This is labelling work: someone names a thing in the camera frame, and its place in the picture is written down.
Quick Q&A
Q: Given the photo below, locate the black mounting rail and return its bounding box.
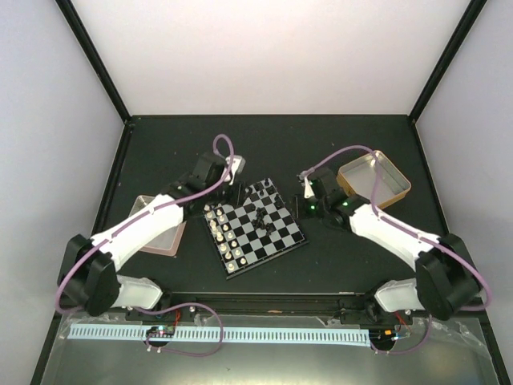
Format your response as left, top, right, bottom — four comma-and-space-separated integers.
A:
123, 292, 414, 326

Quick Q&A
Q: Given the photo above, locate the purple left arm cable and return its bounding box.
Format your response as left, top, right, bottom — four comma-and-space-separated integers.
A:
54, 134, 236, 314

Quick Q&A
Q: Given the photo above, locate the light blue cable duct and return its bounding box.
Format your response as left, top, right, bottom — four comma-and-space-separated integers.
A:
67, 324, 371, 347

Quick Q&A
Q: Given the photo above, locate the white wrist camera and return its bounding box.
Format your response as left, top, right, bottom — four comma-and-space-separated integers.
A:
230, 155, 245, 176
298, 172, 315, 200

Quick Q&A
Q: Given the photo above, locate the black white chess board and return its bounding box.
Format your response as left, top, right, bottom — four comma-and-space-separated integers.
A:
224, 178, 308, 279

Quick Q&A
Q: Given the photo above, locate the black frame post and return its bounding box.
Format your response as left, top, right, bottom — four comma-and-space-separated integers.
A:
55, 0, 131, 123
409, 0, 487, 124

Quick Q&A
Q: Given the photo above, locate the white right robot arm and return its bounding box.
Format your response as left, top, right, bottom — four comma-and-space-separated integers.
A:
295, 168, 485, 323

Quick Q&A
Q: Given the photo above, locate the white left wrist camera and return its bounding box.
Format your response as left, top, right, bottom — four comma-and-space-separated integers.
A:
230, 155, 245, 176

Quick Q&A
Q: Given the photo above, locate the gold metal tin tray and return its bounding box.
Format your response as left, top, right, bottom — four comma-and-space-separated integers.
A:
337, 151, 411, 209

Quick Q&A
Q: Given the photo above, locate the black frame post right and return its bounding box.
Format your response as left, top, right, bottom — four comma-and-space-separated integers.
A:
409, 0, 487, 124

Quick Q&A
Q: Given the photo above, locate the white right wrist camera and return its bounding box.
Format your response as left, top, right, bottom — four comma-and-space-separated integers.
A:
298, 172, 315, 200

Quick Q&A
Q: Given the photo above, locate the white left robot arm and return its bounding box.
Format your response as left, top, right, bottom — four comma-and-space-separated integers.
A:
56, 152, 245, 320

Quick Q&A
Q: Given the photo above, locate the black chess pieces pile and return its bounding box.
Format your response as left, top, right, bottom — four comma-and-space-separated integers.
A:
252, 207, 277, 236

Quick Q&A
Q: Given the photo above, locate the black frame post left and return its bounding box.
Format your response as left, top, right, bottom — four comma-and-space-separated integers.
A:
55, 0, 131, 123

